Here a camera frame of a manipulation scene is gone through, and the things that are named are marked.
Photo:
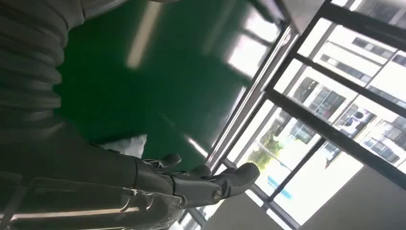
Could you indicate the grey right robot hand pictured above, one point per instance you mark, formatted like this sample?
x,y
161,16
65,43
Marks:
x,y
79,177

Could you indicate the white soft package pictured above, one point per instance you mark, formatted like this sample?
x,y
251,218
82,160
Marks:
x,y
127,146

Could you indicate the black window frame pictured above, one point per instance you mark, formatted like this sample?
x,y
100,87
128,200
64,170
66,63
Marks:
x,y
326,130

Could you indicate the silver window track rail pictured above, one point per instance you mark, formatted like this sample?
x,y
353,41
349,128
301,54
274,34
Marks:
x,y
250,98

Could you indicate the ribbed grey right arm sleeve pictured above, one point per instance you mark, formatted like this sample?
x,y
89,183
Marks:
x,y
28,63

